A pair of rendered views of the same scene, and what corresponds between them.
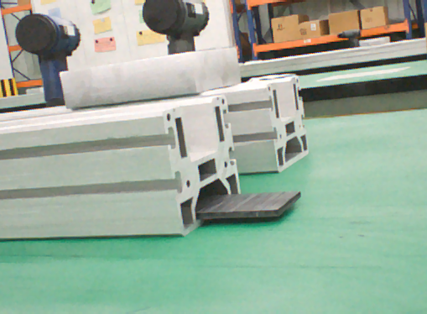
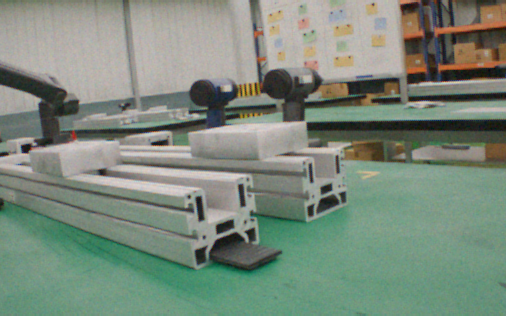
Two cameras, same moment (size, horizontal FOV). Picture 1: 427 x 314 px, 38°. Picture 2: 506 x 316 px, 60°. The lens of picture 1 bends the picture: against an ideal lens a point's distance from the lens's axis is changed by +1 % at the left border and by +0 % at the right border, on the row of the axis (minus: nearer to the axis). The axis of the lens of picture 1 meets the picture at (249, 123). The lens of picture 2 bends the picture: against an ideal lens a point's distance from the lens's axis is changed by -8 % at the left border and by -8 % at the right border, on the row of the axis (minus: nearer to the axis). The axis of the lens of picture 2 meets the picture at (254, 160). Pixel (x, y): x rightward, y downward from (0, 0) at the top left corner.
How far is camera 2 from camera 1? 0.21 m
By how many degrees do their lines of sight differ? 23
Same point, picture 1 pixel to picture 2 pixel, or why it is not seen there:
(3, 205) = (123, 226)
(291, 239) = (239, 289)
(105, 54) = not seen: hidden behind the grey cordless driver
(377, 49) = not seen: outside the picture
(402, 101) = not seen: outside the picture
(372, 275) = not seen: outside the picture
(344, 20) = not seen: outside the picture
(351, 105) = (472, 136)
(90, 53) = not seen: hidden behind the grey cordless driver
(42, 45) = (204, 101)
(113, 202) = (165, 240)
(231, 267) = (189, 302)
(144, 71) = (231, 140)
